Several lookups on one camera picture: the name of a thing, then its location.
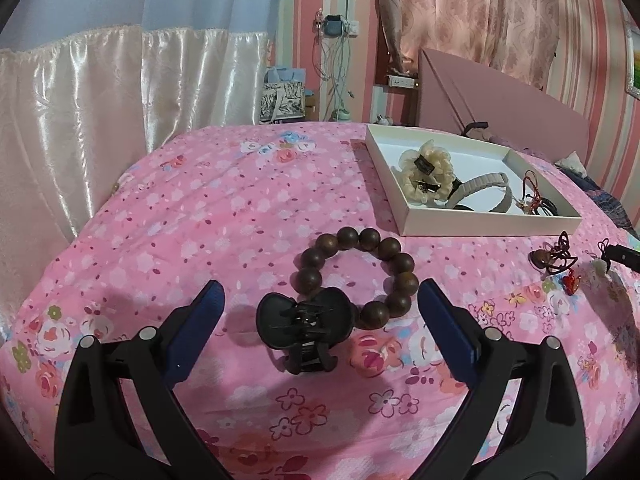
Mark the small cardboard box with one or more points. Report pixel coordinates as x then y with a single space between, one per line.
310 107

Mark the dark floral cloth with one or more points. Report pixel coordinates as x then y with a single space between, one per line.
612 202

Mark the black white printed tote bag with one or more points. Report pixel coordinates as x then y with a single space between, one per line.
280 102

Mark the pink floral bed sheet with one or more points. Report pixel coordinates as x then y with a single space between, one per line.
225 210

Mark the cream flower hair clip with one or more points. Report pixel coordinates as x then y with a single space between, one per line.
435 157

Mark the white cardboard box tray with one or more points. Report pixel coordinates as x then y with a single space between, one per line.
500 227

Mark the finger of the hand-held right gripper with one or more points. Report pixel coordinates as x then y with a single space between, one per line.
625 255

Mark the framed landscape picture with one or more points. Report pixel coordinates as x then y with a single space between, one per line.
634 65

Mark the light blue gift bag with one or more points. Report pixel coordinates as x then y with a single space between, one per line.
285 75

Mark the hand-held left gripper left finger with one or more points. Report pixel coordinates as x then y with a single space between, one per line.
195 330

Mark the white crumpled cloth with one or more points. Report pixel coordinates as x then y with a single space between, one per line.
570 161

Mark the white wall socket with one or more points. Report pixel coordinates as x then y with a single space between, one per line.
353 26

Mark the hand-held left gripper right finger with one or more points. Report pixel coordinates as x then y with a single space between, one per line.
450 330

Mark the white power strip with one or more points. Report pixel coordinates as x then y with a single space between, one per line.
401 81

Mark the pink patterned curtain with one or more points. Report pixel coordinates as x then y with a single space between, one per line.
475 10

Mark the green bottle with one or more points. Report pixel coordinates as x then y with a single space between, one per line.
341 112

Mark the white satin curtain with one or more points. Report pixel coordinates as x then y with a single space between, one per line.
75 110

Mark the pink headboard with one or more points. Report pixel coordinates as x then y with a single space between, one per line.
500 105

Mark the blue charger device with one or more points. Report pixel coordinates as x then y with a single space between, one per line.
334 26

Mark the black hair claw clip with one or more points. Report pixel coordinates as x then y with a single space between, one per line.
280 320

